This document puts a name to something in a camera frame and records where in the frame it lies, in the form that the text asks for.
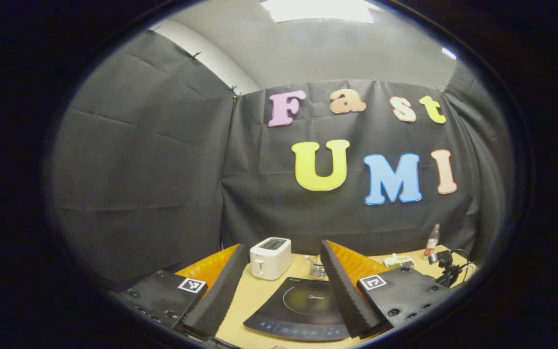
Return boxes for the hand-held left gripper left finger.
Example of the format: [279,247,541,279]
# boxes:
[114,243,249,340]

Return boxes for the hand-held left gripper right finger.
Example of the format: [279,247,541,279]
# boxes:
[321,240,459,339]

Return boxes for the black induction cooktop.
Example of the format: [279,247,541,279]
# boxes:
[243,277,352,342]

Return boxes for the white divided condiment tray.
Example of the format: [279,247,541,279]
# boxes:
[383,254,416,270]

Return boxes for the white toaster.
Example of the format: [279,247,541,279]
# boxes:
[249,237,292,281]

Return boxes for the plastic bottle with red label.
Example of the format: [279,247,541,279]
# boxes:
[423,223,441,257]

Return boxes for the black backdrop cloth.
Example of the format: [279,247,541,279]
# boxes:
[46,29,514,291]

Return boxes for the large ceiling light panel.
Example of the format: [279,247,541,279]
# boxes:
[260,0,374,24]

